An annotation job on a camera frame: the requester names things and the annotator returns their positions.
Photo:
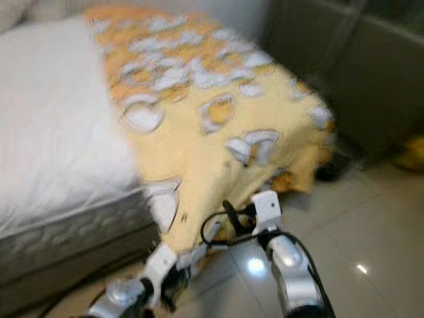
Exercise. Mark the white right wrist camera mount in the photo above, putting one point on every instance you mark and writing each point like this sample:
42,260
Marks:
266,211

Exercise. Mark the white quilted mattress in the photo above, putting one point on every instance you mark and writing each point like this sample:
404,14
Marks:
53,132

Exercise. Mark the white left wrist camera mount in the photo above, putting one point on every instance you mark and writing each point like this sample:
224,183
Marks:
160,266

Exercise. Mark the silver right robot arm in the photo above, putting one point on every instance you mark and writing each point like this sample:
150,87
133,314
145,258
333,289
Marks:
291,265

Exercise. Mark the dark bed base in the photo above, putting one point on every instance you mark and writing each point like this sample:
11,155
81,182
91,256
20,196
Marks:
53,281

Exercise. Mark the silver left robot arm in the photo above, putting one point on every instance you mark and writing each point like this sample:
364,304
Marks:
119,298

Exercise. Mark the yellow cartoon print blanket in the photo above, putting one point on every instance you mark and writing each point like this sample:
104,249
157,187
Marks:
205,152

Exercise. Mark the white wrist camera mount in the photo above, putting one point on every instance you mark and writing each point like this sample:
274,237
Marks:
266,211
160,266

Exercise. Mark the beige pillow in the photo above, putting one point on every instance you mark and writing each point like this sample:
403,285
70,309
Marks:
33,10

